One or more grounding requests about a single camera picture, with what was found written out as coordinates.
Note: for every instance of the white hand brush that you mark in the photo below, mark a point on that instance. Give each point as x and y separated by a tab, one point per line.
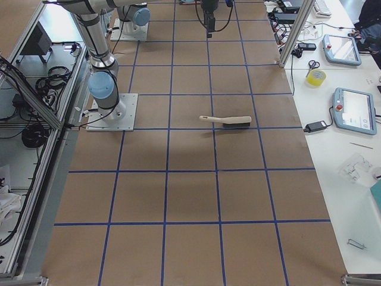
229	122

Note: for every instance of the far teach pendant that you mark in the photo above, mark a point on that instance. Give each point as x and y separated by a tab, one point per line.
341	50

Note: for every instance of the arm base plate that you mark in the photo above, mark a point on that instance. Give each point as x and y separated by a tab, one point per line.
122	118
130	32

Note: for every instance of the black power adapter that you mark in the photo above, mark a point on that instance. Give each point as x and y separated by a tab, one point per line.
315	126

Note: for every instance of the aluminium frame post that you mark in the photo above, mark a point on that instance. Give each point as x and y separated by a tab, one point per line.
301	18

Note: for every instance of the yellow tape roll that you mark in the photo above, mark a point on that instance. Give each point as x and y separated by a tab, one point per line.
316	77

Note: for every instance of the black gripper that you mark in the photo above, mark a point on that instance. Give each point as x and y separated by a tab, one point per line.
209	6

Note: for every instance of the teach pendant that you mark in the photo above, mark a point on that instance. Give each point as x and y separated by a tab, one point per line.
341	50
354	110

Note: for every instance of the near teach pendant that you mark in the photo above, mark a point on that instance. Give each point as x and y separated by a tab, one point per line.
354	110

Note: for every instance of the black handled scissors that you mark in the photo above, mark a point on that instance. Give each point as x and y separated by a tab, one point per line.
313	64

